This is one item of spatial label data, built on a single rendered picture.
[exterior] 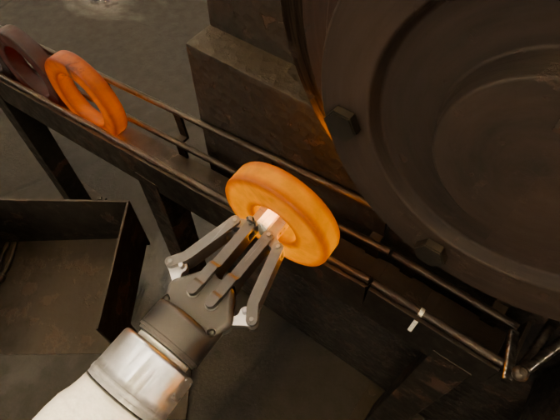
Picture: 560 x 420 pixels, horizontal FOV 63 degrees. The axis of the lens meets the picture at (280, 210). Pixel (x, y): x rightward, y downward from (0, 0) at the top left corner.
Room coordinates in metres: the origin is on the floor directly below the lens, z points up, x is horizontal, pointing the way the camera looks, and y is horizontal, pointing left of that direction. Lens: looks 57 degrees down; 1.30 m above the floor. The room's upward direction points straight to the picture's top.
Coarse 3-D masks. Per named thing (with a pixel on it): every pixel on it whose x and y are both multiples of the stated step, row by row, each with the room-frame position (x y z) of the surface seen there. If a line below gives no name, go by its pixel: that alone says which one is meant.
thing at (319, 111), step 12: (288, 0) 0.35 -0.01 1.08; (300, 0) 0.34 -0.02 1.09; (288, 12) 0.35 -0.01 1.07; (300, 12) 0.34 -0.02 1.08; (288, 24) 0.35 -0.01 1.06; (300, 24) 0.34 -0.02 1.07; (288, 36) 0.35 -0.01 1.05; (300, 36) 0.34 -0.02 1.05; (300, 48) 0.34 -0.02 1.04; (300, 60) 0.34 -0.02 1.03; (300, 72) 0.34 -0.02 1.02; (312, 72) 0.33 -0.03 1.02; (312, 84) 0.33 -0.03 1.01; (312, 96) 0.33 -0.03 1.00
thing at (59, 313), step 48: (0, 240) 0.40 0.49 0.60; (48, 240) 0.40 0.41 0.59; (96, 240) 0.39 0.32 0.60; (144, 240) 0.39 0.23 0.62; (0, 288) 0.31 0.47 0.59; (48, 288) 0.31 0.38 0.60; (96, 288) 0.30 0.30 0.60; (0, 336) 0.23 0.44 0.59; (48, 336) 0.23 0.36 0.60; (96, 336) 0.22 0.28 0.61
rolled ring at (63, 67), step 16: (48, 64) 0.69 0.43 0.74; (64, 64) 0.66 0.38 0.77; (80, 64) 0.66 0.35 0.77; (64, 80) 0.71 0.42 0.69; (80, 80) 0.64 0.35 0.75; (96, 80) 0.64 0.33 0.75; (64, 96) 0.69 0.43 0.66; (80, 96) 0.71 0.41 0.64; (96, 96) 0.62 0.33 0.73; (112, 96) 0.63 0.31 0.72; (80, 112) 0.68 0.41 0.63; (96, 112) 0.69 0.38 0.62; (112, 112) 0.61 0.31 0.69; (112, 128) 0.61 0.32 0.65
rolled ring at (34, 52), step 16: (0, 32) 0.78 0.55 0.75; (16, 32) 0.78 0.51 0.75; (0, 48) 0.80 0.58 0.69; (16, 48) 0.76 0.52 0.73; (32, 48) 0.75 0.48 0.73; (16, 64) 0.81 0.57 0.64; (32, 64) 0.73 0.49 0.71; (32, 80) 0.80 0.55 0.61; (48, 80) 0.72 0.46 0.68; (48, 96) 0.74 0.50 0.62
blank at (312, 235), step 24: (240, 168) 0.34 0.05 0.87; (264, 168) 0.32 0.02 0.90; (240, 192) 0.31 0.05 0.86; (264, 192) 0.29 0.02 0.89; (288, 192) 0.28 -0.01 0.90; (312, 192) 0.29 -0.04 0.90; (240, 216) 0.32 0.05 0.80; (288, 216) 0.27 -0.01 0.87; (312, 216) 0.26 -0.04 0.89; (288, 240) 0.28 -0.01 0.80; (312, 240) 0.25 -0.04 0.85; (336, 240) 0.26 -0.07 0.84; (312, 264) 0.25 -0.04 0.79
